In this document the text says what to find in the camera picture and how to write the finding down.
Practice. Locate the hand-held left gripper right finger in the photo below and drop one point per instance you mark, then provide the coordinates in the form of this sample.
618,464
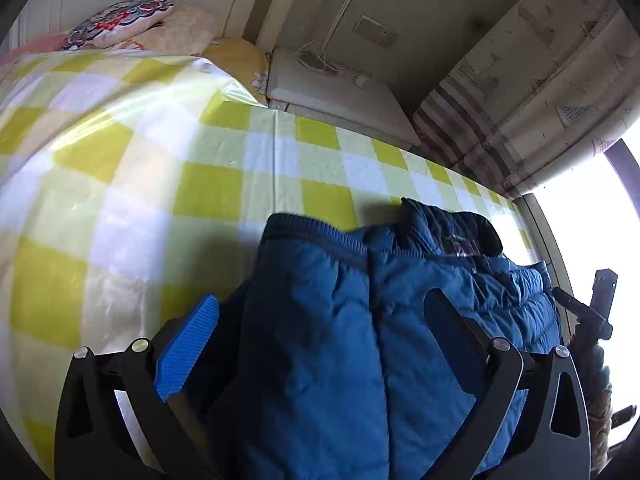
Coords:
450,332

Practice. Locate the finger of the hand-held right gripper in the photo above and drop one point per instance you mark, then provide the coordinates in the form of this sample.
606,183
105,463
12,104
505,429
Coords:
580,310

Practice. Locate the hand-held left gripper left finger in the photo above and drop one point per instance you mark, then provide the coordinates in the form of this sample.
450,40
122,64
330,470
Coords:
187,347

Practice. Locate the blue quilted jacket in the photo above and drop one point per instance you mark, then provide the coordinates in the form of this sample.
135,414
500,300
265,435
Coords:
325,335

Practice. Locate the white window sill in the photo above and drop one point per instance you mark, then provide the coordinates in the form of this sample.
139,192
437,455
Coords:
547,240

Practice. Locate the yellow checked blanket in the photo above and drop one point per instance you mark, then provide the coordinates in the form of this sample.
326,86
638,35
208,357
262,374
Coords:
150,175

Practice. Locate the printed curtain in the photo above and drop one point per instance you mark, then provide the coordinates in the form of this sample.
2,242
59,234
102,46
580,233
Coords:
530,95

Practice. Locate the white nightstand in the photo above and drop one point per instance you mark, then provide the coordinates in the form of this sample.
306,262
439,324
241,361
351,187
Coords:
340,105

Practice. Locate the yellow pillow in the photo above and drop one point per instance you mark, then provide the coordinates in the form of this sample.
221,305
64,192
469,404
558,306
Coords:
240,62

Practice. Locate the beige fluffy pillow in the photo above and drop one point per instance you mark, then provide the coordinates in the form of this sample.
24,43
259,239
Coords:
185,32

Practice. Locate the patterned round pillow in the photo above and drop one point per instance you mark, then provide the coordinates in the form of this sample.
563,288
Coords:
120,22

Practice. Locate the dark window frame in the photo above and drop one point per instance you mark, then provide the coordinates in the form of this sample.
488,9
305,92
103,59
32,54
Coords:
625,155

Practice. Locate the wall socket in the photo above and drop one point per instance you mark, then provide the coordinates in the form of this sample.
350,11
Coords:
374,31

